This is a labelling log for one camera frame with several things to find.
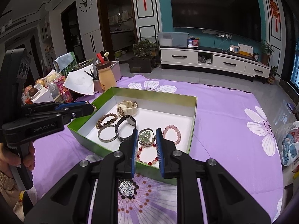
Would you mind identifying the cream white wristwatch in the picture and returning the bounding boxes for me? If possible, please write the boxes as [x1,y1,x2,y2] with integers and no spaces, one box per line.
[116,101,138,117]

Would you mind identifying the silver metal bangle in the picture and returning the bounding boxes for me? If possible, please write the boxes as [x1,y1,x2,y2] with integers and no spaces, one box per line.
[98,124,117,143]

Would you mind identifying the potted green plant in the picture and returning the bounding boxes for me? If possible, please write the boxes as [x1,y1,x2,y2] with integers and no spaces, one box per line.
[128,38,160,73]

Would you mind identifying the wall clock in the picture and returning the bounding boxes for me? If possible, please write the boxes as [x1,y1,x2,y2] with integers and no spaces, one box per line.
[78,0,94,13]

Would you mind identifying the pink bead bracelet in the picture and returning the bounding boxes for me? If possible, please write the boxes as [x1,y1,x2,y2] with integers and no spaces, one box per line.
[162,124,181,146]

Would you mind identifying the purple floral tablecloth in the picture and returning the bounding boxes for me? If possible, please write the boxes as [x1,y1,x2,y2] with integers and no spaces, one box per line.
[33,75,283,220]

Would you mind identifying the clear plastic storage bin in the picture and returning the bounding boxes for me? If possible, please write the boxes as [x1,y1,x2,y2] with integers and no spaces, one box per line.
[158,32,189,48]

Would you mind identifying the brown wooden bead bracelet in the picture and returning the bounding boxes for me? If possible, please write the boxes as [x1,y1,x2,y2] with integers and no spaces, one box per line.
[95,113,119,130]

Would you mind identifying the green cardboard box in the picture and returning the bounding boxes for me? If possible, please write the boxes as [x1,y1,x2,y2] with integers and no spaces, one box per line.
[67,86,198,186]

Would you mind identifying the thin black ring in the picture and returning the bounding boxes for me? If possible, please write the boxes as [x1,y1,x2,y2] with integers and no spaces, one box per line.
[137,128,156,146]

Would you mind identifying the black television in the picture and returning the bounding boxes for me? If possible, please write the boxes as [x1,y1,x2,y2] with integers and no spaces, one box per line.
[171,0,261,41]

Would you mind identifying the person left hand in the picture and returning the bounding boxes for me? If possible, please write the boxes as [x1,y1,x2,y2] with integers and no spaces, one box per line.
[0,141,36,179]

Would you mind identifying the black wristwatch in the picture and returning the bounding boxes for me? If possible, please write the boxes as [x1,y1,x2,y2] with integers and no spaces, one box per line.
[115,115,137,142]

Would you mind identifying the white TV cabinet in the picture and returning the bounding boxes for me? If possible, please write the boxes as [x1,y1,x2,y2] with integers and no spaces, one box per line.
[160,47,271,78]

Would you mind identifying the beige bear bottle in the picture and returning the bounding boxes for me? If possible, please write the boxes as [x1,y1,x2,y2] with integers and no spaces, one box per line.
[96,51,117,92]

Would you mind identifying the white paper sheet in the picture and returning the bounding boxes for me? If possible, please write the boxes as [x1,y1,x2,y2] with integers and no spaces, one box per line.
[63,70,94,95]

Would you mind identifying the green jade pendant bracelet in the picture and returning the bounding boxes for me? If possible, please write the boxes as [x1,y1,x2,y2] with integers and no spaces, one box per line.
[136,130,160,167]

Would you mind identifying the plastic shopping bag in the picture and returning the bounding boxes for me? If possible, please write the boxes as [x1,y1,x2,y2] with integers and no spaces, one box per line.
[275,121,298,167]

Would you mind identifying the red snack package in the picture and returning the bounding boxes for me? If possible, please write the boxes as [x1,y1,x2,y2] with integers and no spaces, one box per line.
[54,76,73,103]

